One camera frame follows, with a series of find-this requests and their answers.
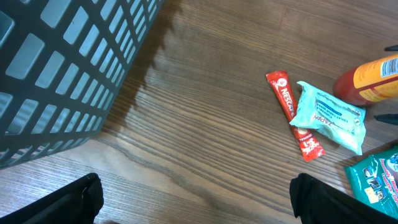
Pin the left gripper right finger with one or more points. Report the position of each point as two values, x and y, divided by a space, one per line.
316 202

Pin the grey plastic mesh basket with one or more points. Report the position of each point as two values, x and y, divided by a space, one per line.
62 66

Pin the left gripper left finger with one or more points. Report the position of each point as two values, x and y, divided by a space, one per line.
77 202

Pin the red sauce bottle green cap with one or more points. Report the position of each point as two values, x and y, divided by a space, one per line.
368 83

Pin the red Nescafe coffee stick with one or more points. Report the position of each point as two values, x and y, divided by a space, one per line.
308 144

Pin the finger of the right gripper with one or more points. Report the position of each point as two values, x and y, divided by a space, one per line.
393 48
387 118

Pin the mint green tissue pack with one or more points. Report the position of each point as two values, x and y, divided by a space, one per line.
341 122

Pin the green 3M gloves package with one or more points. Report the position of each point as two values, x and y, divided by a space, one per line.
374 181

